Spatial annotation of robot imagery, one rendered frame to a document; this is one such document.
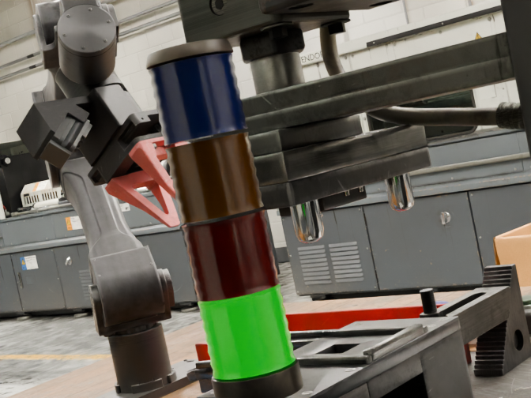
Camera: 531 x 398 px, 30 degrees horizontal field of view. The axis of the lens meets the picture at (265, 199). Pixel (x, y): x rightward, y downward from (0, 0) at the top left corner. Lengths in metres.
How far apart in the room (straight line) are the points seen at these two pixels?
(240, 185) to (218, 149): 0.02
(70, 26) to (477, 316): 0.47
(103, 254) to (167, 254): 6.68
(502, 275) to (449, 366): 0.20
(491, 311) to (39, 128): 0.46
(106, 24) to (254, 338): 0.61
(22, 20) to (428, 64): 11.82
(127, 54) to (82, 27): 9.89
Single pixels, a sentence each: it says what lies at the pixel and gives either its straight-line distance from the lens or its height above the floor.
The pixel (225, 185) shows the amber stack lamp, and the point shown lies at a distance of 0.42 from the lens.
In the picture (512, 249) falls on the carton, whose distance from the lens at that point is 3.13.
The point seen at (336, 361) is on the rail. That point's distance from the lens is 0.71.
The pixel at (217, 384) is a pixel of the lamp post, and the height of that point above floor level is 1.05.
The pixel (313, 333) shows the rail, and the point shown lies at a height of 0.99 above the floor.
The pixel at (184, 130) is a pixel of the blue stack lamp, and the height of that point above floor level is 1.16.
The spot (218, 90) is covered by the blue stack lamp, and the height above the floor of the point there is 1.17.
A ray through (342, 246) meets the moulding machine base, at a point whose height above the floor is 0.39.
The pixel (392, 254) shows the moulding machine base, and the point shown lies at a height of 0.31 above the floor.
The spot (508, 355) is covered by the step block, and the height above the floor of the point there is 0.91.
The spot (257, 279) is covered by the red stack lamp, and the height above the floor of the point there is 1.09.
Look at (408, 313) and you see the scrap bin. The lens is 1.01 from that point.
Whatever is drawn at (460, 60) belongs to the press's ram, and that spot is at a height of 1.17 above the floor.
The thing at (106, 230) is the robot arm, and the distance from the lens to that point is 1.15.
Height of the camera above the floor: 1.15
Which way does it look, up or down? 3 degrees down
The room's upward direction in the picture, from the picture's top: 12 degrees counter-clockwise
